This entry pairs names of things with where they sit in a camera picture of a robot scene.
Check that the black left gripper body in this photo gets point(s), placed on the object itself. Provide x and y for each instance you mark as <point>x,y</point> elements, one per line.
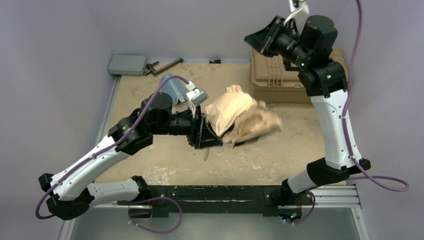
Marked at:
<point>196,129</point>

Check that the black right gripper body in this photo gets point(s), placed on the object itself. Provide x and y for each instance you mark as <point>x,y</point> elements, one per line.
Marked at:
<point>274,35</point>

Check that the beige umbrella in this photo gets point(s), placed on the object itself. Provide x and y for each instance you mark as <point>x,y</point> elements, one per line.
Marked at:
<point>238,119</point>

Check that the light blue umbrella case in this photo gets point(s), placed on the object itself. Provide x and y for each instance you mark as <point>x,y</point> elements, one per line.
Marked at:
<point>176,89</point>

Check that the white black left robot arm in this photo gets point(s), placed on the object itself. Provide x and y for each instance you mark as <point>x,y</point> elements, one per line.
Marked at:
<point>71,192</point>

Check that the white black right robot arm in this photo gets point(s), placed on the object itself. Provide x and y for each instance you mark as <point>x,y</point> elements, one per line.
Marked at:
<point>342,158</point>

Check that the tan plastic hard case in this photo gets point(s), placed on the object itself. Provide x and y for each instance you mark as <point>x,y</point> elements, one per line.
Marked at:
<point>278,80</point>

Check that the small black clip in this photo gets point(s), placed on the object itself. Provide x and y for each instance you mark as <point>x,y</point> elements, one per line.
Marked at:
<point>217,61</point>

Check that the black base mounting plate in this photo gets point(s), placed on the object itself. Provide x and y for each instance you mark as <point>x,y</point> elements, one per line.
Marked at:
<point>265,200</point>

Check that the black metal clamp tool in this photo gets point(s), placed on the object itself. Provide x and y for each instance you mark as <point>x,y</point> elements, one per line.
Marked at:
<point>150,67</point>

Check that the grey flat pad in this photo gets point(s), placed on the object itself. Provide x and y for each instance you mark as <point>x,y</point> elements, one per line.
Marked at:
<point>127,65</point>

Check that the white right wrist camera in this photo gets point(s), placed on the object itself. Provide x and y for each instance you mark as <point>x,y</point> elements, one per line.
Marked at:
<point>299,11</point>

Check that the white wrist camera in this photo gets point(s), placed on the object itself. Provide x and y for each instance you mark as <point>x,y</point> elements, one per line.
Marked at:
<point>299,11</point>
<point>195,96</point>

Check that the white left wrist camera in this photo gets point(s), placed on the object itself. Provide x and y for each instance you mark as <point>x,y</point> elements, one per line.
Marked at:
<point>195,96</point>

